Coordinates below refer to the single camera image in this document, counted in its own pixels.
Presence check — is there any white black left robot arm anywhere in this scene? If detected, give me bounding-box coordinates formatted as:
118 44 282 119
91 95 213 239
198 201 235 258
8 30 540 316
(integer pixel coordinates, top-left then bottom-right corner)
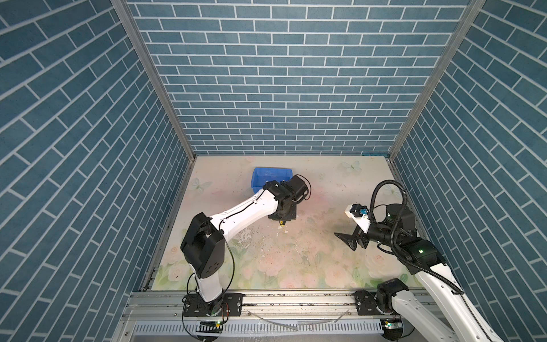
180 175 311 304

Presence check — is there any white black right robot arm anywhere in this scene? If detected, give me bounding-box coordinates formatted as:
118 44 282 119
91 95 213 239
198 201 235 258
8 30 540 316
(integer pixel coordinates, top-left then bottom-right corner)
336 203 501 341

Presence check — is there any blue plastic bin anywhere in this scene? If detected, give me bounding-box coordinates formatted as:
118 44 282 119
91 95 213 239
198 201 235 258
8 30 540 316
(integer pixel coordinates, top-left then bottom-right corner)
251 167 293 193

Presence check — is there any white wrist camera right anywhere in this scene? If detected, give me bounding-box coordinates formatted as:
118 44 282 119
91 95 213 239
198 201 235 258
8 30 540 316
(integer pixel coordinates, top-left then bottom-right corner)
345 204 371 234

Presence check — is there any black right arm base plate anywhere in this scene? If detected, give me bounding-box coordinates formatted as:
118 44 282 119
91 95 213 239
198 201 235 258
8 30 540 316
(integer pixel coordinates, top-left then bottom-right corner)
353 290 380 316

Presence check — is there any black corrugated cable right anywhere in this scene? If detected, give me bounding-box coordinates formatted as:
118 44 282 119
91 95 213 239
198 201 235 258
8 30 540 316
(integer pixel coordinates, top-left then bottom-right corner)
369 179 465 296

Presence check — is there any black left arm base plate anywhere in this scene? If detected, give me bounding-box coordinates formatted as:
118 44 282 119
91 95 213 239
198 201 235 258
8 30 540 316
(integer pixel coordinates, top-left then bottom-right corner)
183 293 244 317

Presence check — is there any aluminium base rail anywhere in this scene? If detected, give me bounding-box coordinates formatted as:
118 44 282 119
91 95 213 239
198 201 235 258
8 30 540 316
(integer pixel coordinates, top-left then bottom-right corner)
112 288 467 342

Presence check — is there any aluminium corner post right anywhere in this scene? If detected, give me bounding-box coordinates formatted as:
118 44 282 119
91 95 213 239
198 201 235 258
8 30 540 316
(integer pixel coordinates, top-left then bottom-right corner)
387 0 486 165

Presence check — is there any aluminium corner post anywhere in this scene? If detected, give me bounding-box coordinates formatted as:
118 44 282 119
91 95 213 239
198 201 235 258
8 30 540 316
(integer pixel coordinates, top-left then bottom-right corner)
111 0 196 162
387 0 486 165

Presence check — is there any aluminium corner post left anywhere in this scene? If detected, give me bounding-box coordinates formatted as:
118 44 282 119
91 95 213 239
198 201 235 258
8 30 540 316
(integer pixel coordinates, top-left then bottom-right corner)
111 0 196 162

